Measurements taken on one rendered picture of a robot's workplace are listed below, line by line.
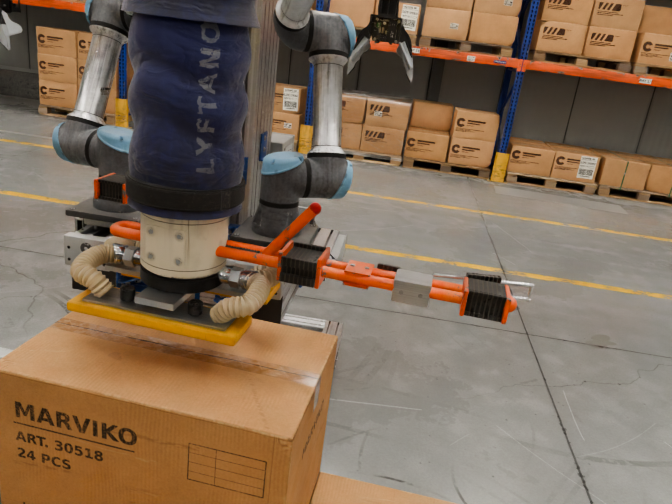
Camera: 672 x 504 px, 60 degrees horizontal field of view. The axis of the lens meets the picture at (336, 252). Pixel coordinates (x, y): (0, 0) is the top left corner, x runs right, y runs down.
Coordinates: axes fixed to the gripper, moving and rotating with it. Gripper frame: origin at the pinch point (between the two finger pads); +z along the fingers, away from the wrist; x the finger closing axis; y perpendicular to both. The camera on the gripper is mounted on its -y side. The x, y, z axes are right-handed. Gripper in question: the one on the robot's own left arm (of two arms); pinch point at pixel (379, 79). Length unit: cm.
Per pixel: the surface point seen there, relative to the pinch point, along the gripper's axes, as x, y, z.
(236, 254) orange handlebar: -21, 42, 33
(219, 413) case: -17, 59, 58
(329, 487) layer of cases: 3, 27, 98
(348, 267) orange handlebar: 1, 42, 32
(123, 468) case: -35, 60, 73
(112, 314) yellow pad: -41, 52, 45
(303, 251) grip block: -8, 38, 32
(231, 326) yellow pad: -18, 49, 45
